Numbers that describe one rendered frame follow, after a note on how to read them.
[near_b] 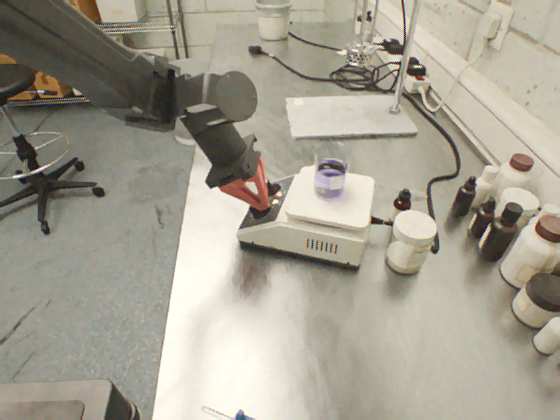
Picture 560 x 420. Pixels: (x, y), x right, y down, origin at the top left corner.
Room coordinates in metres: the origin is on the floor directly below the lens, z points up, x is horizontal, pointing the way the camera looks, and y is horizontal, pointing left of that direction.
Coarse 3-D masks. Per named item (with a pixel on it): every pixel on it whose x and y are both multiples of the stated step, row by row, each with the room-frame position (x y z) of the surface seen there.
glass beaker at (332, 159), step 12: (324, 144) 0.45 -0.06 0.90; (336, 144) 0.45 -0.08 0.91; (324, 156) 0.41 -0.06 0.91; (336, 156) 0.45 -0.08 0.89; (348, 156) 0.43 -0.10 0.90; (324, 168) 0.41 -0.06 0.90; (336, 168) 0.40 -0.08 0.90; (348, 168) 0.42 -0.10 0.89; (324, 180) 0.41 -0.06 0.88; (336, 180) 0.40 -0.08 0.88; (324, 192) 0.41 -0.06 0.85; (336, 192) 0.41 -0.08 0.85
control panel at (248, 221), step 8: (272, 184) 0.50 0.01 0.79; (280, 184) 0.49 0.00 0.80; (288, 184) 0.48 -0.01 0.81; (280, 192) 0.46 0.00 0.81; (272, 200) 0.45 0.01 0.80; (280, 200) 0.44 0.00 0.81; (272, 208) 0.42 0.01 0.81; (280, 208) 0.41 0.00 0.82; (248, 216) 0.43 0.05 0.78; (264, 216) 0.41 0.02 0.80; (272, 216) 0.40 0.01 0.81; (240, 224) 0.42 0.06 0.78; (248, 224) 0.41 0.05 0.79; (256, 224) 0.40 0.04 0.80
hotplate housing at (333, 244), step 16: (288, 192) 0.45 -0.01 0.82; (272, 224) 0.39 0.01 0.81; (288, 224) 0.38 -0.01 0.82; (304, 224) 0.38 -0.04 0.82; (320, 224) 0.38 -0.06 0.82; (368, 224) 0.38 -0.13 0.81; (240, 240) 0.40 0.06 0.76; (256, 240) 0.39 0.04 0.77; (272, 240) 0.38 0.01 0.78; (288, 240) 0.37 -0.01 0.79; (304, 240) 0.37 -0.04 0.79; (320, 240) 0.36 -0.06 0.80; (336, 240) 0.35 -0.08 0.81; (352, 240) 0.35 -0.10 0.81; (304, 256) 0.37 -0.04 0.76; (320, 256) 0.36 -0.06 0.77; (336, 256) 0.35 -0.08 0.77; (352, 256) 0.35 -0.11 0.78
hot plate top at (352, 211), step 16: (304, 176) 0.47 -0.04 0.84; (352, 176) 0.47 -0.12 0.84; (304, 192) 0.43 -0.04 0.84; (352, 192) 0.43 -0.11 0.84; (368, 192) 0.43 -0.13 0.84; (288, 208) 0.39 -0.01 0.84; (304, 208) 0.39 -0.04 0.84; (320, 208) 0.39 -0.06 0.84; (336, 208) 0.39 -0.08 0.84; (352, 208) 0.39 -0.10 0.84; (368, 208) 0.39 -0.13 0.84; (336, 224) 0.36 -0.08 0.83; (352, 224) 0.36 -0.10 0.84
